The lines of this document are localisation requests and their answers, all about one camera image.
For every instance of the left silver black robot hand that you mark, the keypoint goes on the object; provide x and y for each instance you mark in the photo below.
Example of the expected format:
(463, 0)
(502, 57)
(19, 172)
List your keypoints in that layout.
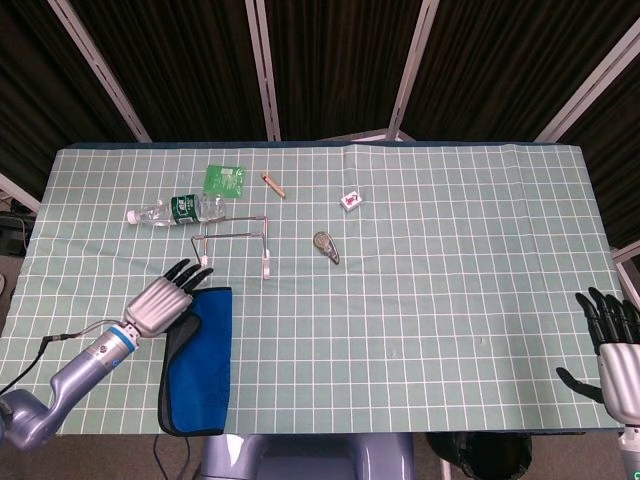
(155, 305)

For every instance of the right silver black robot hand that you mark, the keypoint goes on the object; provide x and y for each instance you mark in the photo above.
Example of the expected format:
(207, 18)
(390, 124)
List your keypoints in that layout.
(622, 380)

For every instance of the dark blue cloth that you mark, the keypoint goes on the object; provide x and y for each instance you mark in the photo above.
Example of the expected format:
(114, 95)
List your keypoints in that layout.
(210, 360)

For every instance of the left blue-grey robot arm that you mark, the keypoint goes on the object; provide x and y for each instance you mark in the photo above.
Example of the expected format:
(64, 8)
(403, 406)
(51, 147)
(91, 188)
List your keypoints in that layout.
(75, 375)

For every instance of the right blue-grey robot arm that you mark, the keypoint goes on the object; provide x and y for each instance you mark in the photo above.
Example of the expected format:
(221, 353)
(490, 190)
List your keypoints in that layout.
(631, 450)

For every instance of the clear plastic water bottle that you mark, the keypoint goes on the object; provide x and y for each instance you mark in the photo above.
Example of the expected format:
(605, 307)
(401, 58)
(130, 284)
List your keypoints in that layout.
(185, 209)

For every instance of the green plastic packet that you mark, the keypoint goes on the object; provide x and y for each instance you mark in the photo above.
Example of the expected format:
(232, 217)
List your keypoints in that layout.
(225, 180)

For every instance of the black equipment box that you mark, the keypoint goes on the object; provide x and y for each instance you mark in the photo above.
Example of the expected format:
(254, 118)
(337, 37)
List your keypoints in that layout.
(12, 235)

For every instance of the grey correction tape dispenser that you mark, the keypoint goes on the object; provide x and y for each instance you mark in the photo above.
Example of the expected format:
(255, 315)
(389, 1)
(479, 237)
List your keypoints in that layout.
(325, 243)

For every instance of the green checked tablecloth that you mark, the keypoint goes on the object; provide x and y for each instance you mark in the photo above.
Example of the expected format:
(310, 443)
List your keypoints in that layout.
(450, 300)

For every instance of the blue-grey robot torso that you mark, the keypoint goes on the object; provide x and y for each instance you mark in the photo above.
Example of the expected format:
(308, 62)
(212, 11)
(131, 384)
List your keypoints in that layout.
(310, 460)

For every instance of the white mahjong tile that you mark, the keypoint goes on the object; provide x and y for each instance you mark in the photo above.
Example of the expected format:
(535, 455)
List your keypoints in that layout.
(351, 200)

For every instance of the dark brown curtain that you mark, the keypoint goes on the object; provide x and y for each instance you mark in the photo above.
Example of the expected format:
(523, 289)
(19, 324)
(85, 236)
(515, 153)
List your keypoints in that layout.
(340, 60)

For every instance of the white partition post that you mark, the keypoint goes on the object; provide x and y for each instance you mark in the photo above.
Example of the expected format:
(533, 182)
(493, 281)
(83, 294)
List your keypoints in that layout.
(20, 195)
(413, 70)
(100, 72)
(590, 87)
(263, 70)
(625, 275)

